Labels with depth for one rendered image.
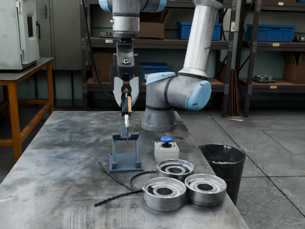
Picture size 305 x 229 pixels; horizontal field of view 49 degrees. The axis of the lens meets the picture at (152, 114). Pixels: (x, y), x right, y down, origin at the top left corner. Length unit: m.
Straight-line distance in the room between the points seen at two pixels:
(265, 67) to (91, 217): 4.68
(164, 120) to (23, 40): 1.85
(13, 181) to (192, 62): 0.73
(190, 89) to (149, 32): 3.06
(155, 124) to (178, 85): 0.19
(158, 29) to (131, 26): 3.33
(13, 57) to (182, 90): 1.96
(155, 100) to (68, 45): 3.36
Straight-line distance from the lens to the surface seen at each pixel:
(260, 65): 5.24
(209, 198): 0.83
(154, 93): 1.32
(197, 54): 1.27
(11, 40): 2.97
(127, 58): 0.89
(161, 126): 1.34
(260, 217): 2.41
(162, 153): 1.05
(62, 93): 4.95
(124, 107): 0.96
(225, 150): 2.33
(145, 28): 4.25
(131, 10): 0.94
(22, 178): 1.01
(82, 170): 1.02
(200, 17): 1.30
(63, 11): 4.59
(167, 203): 0.80
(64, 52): 4.62
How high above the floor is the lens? 1.23
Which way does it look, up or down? 16 degrees down
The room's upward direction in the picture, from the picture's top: 2 degrees clockwise
